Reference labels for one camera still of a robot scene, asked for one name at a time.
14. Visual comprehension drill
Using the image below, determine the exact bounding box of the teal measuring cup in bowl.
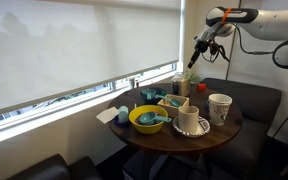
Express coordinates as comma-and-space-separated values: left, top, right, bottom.
140, 112, 171, 125

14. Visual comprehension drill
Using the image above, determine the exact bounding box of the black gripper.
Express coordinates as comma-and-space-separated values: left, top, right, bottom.
187, 36, 218, 69

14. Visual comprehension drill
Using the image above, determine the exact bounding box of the dark blue bowl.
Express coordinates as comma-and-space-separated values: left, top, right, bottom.
140, 87, 167, 105

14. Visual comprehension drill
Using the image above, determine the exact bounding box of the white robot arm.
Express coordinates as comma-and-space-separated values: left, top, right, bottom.
188, 7, 288, 69

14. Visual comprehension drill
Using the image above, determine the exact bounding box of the plain white paper cup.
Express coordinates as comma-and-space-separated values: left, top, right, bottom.
178, 106, 199, 134

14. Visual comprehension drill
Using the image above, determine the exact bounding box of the teal scoop in box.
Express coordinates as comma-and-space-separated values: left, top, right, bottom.
155, 95, 180, 107

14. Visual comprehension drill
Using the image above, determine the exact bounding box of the light blue small carton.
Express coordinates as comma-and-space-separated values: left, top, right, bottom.
118, 106, 129, 123

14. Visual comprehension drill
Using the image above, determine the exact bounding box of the blue patterned paper plate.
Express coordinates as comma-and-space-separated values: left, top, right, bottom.
173, 117, 211, 138

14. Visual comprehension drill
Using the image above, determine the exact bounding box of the yellow bowl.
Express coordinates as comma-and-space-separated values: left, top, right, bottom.
129, 105, 168, 134

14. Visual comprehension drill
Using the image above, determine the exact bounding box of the wooden box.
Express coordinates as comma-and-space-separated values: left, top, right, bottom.
157, 94, 189, 118

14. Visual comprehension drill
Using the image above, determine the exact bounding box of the white paper card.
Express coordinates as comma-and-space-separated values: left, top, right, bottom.
96, 107, 118, 124

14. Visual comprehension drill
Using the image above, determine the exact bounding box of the patterned paper cup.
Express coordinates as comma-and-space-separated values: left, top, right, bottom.
208, 94, 232, 126

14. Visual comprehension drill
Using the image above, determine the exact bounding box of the white whiteboard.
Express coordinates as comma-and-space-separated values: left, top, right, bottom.
226, 0, 288, 83

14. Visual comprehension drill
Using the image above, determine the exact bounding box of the red small block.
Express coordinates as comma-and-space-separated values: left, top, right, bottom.
197, 83, 207, 91

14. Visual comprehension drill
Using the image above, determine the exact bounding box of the dark grey bench seat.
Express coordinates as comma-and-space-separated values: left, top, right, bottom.
202, 78, 282, 180

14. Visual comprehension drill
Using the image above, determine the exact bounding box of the white roller blind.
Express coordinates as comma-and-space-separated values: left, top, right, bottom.
0, 0, 181, 114

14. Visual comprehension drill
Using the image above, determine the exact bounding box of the clear jar of rice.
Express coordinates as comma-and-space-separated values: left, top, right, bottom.
171, 72, 189, 96

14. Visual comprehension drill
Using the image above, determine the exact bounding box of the round wooden table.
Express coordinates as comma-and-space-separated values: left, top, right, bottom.
108, 83, 243, 180

